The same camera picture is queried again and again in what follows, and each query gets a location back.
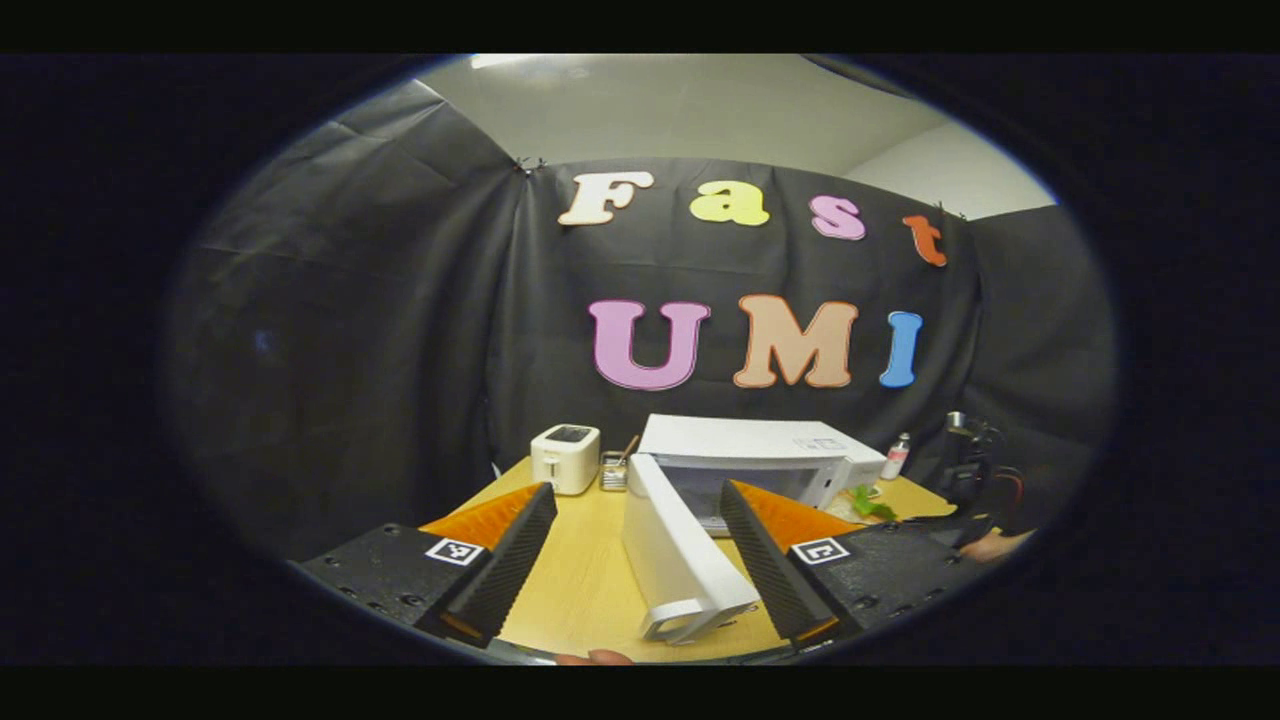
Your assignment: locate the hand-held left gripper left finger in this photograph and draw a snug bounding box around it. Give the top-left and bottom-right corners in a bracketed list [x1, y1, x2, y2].
[295, 482, 559, 649]

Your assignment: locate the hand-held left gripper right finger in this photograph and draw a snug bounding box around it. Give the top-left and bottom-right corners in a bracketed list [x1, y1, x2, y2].
[720, 480, 986, 649]

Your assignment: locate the white microwave oven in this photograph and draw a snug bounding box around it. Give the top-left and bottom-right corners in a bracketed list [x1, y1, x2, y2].
[622, 413, 888, 646]

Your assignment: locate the white toaster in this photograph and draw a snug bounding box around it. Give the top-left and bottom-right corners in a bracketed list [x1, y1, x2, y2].
[530, 424, 602, 496]

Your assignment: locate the metal utensil holder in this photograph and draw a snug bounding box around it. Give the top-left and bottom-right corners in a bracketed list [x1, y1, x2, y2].
[600, 435, 641, 493]

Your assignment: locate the black backdrop cloth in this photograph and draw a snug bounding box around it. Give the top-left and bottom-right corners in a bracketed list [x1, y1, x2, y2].
[165, 80, 1119, 561]

